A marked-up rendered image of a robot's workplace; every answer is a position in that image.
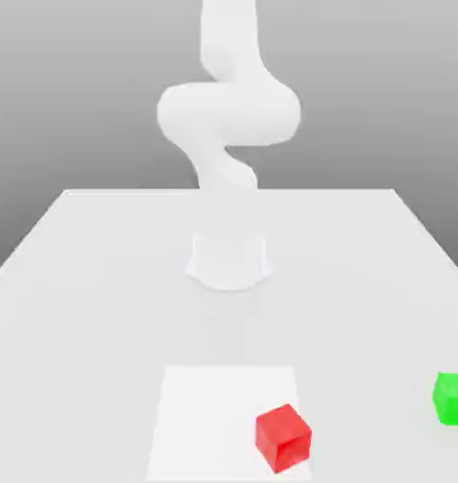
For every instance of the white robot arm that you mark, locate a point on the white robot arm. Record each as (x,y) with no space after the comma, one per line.
(229,113)

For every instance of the small red cube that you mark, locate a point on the small red cube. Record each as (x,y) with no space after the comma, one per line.
(283,437)

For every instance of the small green cube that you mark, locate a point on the small green cube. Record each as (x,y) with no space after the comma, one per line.
(453,399)

